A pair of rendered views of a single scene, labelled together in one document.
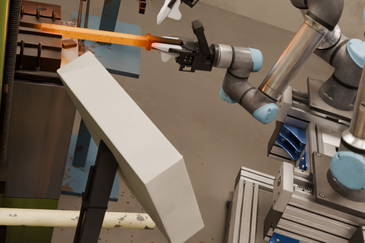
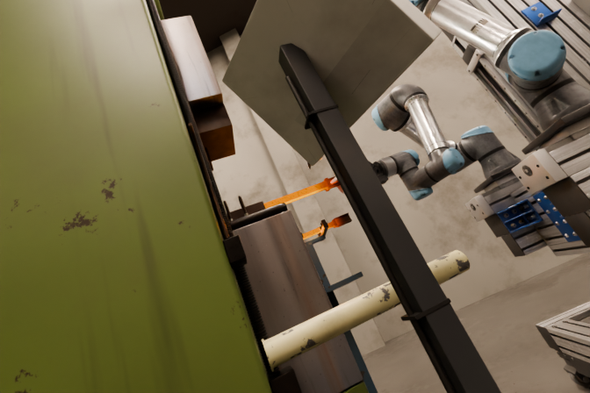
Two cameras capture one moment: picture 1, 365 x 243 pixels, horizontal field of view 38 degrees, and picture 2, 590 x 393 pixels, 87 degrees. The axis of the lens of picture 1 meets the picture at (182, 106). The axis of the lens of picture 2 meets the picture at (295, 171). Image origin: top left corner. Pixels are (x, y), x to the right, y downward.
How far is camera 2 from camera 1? 1.15 m
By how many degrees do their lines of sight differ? 56
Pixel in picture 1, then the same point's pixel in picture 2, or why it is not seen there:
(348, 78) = (489, 146)
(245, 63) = (403, 155)
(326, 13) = (412, 89)
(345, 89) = (496, 153)
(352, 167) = (529, 46)
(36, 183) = (320, 364)
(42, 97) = (262, 235)
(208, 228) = not seen: outside the picture
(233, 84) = (413, 175)
